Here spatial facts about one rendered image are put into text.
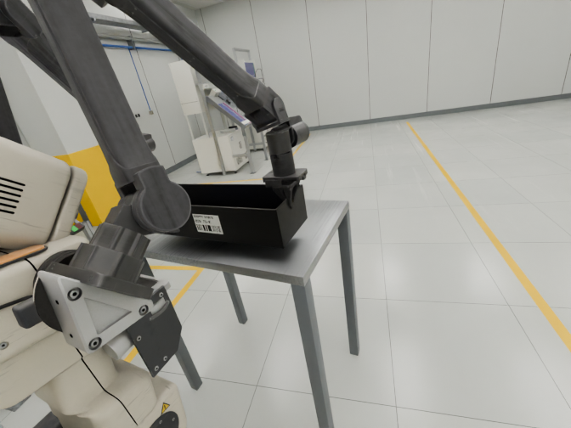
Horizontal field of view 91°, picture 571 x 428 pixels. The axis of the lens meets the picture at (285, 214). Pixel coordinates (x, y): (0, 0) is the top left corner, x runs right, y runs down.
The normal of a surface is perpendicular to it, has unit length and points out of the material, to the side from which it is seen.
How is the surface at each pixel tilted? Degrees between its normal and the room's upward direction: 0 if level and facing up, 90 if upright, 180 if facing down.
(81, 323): 90
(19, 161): 86
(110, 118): 76
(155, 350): 90
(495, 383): 0
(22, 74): 90
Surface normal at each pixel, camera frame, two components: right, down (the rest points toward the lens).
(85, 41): 0.77, -0.11
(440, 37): -0.24, 0.45
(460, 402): -0.16, -0.89
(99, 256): 0.18, -0.33
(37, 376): 0.89, 0.05
